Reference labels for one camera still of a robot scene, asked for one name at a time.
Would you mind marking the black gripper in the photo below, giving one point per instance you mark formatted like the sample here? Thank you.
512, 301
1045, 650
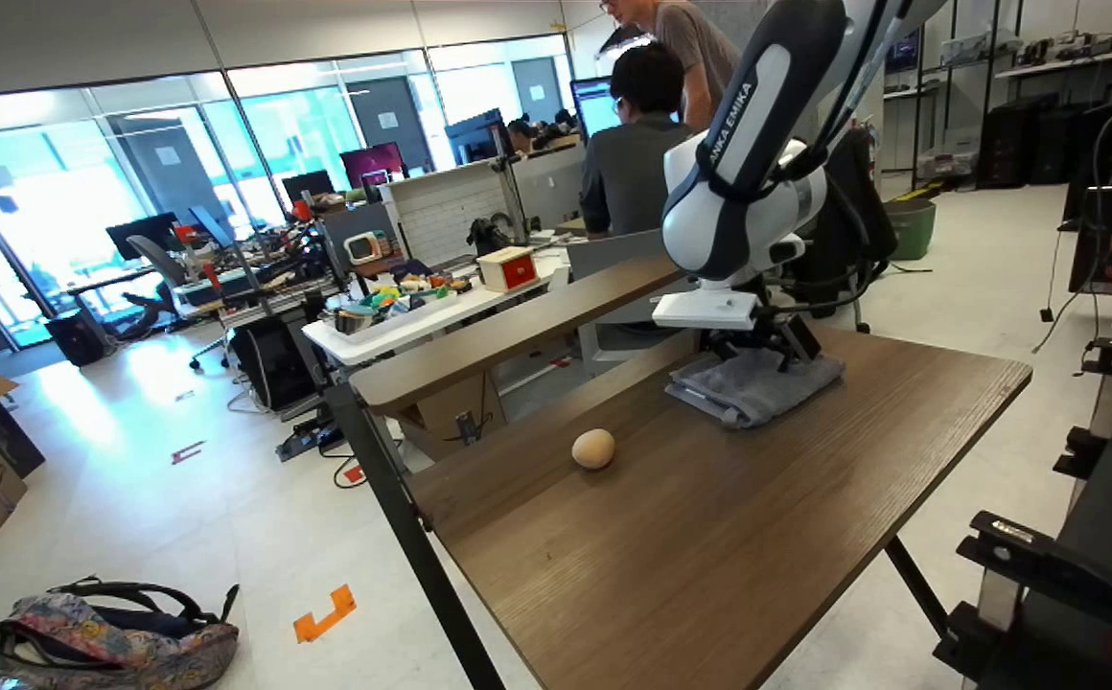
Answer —
773, 327

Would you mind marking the grey towel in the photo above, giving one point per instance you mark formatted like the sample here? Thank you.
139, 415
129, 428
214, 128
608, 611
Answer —
749, 387

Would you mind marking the tan round plush toy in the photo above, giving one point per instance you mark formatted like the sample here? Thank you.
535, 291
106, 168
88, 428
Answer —
593, 446

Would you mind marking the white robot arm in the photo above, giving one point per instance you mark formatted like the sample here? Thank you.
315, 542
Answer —
760, 165

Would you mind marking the colourful toy pile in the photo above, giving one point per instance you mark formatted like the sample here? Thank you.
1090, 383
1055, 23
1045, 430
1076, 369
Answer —
395, 295

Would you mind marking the black jacket on chair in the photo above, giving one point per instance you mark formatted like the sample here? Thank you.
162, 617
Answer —
866, 230

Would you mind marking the grey office chair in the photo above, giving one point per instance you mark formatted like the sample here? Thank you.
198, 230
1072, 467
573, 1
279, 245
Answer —
608, 253

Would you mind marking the green bin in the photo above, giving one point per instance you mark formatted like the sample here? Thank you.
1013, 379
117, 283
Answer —
911, 230

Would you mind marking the seated person grey shirt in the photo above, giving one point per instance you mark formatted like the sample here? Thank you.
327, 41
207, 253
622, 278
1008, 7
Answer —
625, 175

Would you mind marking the red box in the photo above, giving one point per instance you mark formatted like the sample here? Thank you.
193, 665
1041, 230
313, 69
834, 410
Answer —
512, 269

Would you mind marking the blue screen monitor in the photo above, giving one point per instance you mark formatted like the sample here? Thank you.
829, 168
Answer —
594, 103

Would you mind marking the standing person beige shirt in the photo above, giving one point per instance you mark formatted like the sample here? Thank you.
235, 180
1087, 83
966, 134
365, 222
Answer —
694, 51

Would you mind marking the distant seated person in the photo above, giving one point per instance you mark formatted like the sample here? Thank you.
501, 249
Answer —
530, 131

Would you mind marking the cardboard box with logo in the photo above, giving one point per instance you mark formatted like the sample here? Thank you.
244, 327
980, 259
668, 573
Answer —
455, 415

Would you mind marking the grey cubicle partition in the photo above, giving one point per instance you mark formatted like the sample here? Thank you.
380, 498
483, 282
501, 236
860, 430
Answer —
444, 216

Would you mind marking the dark computer monitor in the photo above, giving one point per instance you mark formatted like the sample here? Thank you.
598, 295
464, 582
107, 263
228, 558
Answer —
308, 184
476, 140
139, 236

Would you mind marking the metal shelving unit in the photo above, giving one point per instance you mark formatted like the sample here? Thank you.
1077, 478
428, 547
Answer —
1041, 117

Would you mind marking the white table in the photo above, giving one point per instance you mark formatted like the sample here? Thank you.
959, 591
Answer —
387, 333

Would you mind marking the purple screen monitor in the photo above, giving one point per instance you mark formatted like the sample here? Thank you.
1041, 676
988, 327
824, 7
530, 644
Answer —
372, 165

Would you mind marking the colourful patterned backpack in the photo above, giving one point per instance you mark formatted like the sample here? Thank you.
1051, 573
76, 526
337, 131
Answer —
107, 639

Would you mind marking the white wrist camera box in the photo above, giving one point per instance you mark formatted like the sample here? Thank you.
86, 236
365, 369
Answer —
705, 308

